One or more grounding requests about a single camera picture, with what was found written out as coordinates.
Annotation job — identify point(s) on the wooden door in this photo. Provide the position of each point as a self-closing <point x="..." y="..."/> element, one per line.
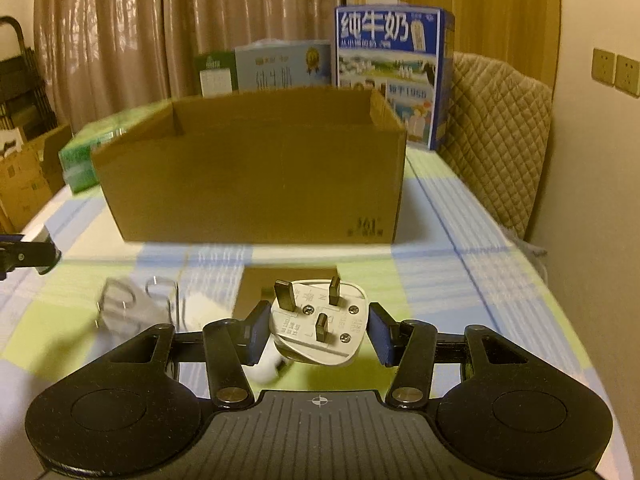
<point x="500" y="5"/>

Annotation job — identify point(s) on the blue milk case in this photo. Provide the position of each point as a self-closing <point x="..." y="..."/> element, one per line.
<point x="380" y="40"/>

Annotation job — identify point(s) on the grey cloth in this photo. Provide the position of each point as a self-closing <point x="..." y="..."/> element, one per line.
<point x="530" y="250"/>

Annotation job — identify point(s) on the black folding step stool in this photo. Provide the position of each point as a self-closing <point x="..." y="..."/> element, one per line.
<point x="30" y="85"/>

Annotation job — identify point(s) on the white three-pin plug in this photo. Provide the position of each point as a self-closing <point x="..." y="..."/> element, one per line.
<point x="345" y="320"/>

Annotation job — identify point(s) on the brown cardboard box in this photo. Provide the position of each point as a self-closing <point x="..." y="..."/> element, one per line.
<point x="250" y="185"/>

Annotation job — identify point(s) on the white cutout cardboard sheet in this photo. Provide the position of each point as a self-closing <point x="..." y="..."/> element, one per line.
<point x="10" y="142"/>

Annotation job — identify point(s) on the checked tablecloth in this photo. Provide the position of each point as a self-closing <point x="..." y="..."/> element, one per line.
<point x="450" y="260"/>

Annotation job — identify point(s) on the green white milk case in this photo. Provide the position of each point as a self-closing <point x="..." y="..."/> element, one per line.
<point x="280" y="67"/>

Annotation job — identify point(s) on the beige curtain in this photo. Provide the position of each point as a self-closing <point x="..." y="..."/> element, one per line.
<point x="125" y="35"/>

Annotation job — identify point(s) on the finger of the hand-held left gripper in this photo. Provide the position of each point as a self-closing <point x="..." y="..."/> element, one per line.
<point x="30" y="256"/>
<point x="9" y="236"/>

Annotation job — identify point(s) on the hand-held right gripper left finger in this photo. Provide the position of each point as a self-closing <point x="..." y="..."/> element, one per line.
<point x="257" y="332"/>

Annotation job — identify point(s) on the beige wall socket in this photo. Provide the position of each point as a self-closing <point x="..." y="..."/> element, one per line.
<point x="628" y="76"/>
<point x="603" y="65"/>

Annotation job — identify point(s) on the chair with quilted cover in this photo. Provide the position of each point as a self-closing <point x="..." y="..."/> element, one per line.
<point x="500" y="135"/>

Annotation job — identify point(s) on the green drink carton pack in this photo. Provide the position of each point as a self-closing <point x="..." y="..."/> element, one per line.
<point x="80" y="160"/>

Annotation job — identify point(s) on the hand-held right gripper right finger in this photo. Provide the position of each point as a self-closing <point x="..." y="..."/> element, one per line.
<point x="382" y="335"/>

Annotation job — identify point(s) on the printed shipping carton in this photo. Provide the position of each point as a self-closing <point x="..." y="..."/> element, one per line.
<point x="25" y="180"/>

